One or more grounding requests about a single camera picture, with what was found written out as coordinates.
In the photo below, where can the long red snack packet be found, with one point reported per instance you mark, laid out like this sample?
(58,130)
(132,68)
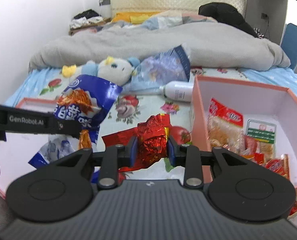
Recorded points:
(250,152)

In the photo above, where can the blue white snack bag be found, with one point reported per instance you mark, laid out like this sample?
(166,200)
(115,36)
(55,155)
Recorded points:
(87,99)

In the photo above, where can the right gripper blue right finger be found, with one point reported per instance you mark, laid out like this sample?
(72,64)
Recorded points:
(171,150)

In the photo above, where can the white plastic bottle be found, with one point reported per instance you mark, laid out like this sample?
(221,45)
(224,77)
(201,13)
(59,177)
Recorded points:
(177,91)

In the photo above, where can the patchwork pastel quilt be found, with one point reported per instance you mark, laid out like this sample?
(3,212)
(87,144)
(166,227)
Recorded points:
(163,20)

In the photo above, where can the orange box lid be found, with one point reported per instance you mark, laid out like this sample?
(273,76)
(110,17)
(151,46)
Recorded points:
(15,154)

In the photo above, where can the red yellow corn snack packet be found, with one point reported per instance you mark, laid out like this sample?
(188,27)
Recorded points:
(279,165)

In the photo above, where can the red foil tea packet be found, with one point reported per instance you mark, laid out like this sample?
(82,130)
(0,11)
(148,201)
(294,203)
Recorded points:
(152,138)

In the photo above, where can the green pickled vegetable packet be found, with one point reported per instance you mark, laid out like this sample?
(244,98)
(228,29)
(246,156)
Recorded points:
(265,135)

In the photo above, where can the orange open storage box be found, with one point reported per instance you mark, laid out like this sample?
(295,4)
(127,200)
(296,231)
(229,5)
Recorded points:
(269,112)

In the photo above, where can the black clothing pile on bed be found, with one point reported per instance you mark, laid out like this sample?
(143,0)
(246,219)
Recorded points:
(227,14)

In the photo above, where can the white blue plush duck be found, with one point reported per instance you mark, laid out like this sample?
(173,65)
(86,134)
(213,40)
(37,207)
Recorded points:
(116,70)

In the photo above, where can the yellow pillow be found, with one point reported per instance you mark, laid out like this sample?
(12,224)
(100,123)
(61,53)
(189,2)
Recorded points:
(133,17)

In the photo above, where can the translucent blue tissue bag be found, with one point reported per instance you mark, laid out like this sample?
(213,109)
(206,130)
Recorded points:
(160,69)

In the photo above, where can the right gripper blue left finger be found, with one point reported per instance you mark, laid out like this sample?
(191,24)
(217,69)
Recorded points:
(133,146)

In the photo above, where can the light blue star blanket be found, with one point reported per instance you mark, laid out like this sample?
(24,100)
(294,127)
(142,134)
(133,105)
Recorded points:
(284,77)

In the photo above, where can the grey duvet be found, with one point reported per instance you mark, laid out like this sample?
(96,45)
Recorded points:
(213,45)

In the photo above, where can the floral bed sheet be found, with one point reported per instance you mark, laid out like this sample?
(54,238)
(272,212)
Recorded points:
(128,111)

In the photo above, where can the red top clear tofu packet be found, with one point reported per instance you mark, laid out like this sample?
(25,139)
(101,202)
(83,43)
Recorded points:
(225,127)

